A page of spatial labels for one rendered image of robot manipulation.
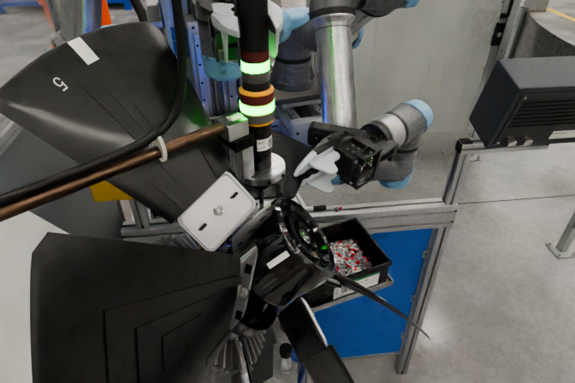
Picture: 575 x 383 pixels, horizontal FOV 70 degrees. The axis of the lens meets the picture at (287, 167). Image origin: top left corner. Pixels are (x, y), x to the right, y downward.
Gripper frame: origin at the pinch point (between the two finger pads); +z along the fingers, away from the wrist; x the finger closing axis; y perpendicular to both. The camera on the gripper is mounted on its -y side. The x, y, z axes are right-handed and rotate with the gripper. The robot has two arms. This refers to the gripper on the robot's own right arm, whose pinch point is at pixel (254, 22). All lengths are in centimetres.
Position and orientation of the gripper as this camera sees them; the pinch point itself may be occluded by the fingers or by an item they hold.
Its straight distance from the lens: 47.3
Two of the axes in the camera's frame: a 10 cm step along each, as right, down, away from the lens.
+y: 0.0, 8.2, 5.7
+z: 2.9, 5.4, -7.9
